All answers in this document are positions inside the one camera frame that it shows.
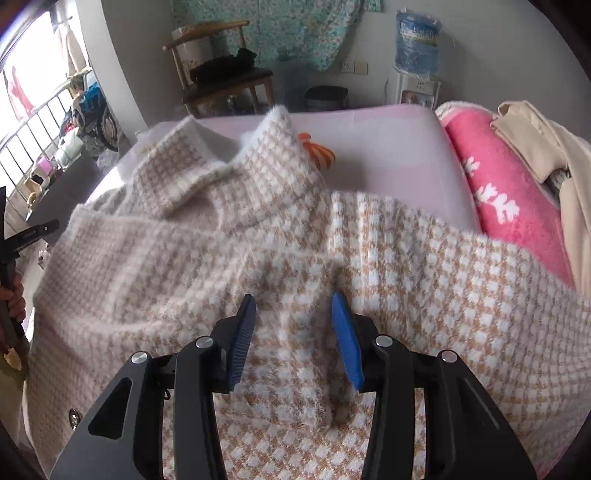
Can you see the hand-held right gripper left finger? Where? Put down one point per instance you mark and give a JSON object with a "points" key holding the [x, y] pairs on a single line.
{"points": [[242, 332]]}

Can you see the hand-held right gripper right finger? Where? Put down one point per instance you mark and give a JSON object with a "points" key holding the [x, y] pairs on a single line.
{"points": [[344, 337]]}

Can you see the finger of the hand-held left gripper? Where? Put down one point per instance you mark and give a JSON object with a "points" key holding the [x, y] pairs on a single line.
{"points": [[32, 233]]}

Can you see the beige white houndstooth coat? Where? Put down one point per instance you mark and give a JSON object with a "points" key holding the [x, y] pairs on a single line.
{"points": [[277, 240]]}

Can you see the person's left hand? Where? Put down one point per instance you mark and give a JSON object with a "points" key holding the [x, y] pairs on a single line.
{"points": [[17, 300]]}

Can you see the pink plastic container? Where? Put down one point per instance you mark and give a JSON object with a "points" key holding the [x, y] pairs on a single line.
{"points": [[44, 164]]}

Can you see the white bag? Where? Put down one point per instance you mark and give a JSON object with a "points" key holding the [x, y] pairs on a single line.
{"points": [[71, 145]]}

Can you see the red hanging cloth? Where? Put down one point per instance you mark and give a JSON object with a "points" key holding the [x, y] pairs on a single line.
{"points": [[18, 94]]}

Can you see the blue bicycle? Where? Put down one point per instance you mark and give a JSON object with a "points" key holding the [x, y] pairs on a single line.
{"points": [[94, 99]]}

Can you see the beige hanging coat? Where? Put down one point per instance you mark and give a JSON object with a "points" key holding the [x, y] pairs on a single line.
{"points": [[71, 50]]}

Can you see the pink printed bed sheet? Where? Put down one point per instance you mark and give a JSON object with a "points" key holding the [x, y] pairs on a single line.
{"points": [[392, 152]]}

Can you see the pink floral blanket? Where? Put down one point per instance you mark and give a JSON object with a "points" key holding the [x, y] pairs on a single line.
{"points": [[498, 184]]}

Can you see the wooden chair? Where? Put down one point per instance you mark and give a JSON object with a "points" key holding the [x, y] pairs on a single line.
{"points": [[221, 88]]}

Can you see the black bin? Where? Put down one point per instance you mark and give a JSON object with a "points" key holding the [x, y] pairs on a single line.
{"points": [[325, 99]]}

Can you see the white floral storage box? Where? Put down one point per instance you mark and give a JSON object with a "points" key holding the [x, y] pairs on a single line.
{"points": [[196, 50]]}

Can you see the black bag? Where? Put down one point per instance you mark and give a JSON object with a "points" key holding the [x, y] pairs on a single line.
{"points": [[221, 64]]}

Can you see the white water dispenser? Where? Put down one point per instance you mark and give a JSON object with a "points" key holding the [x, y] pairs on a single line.
{"points": [[415, 92]]}

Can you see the beige clothing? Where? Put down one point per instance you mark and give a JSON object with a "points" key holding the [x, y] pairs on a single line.
{"points": [[577, 207]]}

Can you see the blue water bottle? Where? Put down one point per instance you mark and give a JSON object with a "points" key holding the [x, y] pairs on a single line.
{"points": [[418, 46]]}

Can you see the wall socket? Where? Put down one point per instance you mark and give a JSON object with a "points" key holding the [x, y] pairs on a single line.
{"points": [[354, 68]]}

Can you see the teal floral wall cloth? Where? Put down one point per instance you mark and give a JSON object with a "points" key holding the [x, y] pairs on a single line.
{"points": [[277, 27]]}

